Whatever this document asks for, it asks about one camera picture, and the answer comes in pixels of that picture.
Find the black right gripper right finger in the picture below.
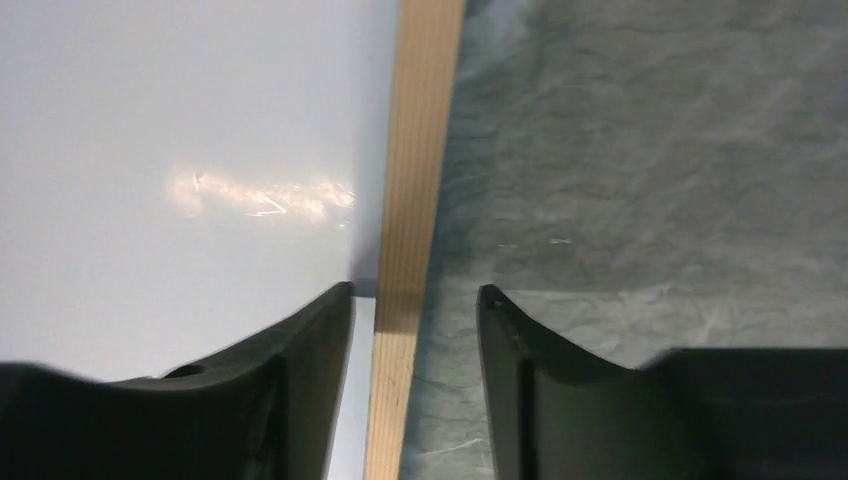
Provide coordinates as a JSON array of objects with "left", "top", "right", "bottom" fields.
[{"left": 477, "top": 284, "right": 847, "bottom": 480}]

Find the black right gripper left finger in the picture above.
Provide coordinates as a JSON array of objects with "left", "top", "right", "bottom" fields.
[{"left": 1, "top": 282, "right": 354, "bottom": 479}]

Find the hot air balloon photo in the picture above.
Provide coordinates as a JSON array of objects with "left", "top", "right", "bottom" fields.
[{"left": 1, "top": 1, "right": 399, "bottom": 479}]

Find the blue wooden picture frame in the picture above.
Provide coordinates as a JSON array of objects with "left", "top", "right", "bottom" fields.
[{"left": 363, "top": 0, "right": 465, "bottom": 480}]

